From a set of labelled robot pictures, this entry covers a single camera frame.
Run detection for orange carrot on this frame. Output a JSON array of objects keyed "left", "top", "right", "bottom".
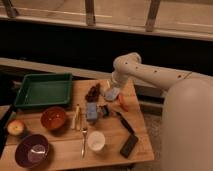
[{"left": 118, "top": 93, "right": 129, "bottom": 112}]

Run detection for green plastic tray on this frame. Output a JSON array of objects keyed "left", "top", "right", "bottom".
[{"left": 14, "top": 73, "right": 72, "bottom": 109}]

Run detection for black spatula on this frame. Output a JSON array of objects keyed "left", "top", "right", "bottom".
[{"left": 115, "top": 111, "right": 139, "bottom": 158}]

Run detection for purple bowl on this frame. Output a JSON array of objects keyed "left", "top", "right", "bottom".
[{"left": 15, "top": 134, "right": 49, "bottom": 168}]

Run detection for yellow banana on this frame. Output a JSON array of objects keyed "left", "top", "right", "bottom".
[{"left": 71, "top": 105, "right": 81, "bottom": 131}]

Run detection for dark red grapes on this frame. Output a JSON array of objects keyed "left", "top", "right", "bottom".
[{"left": 85, "top": 83, "right": 100, "bottom": 102}]

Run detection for white cup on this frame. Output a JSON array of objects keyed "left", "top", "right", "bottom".
[{"left": 87, "top": 131, "right": 106, "bottom": 152}]

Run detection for orange bowl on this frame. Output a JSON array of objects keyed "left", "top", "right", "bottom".
[{"left": 41, "top": 106, "right": 67, "bottom": 131}]

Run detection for small black clip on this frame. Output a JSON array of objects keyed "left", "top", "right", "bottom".
[{"left": 99, "top": 105, "right": 109, "bottom": 117}]

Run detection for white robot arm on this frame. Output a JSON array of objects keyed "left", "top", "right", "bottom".
[{"left": 111, "top": 52, "right": 213, "bottom": 171}]

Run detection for red yellow apple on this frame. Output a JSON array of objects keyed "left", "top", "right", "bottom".
[{"left": 7, "top": 120, "right": 25, "bottom": 136}]

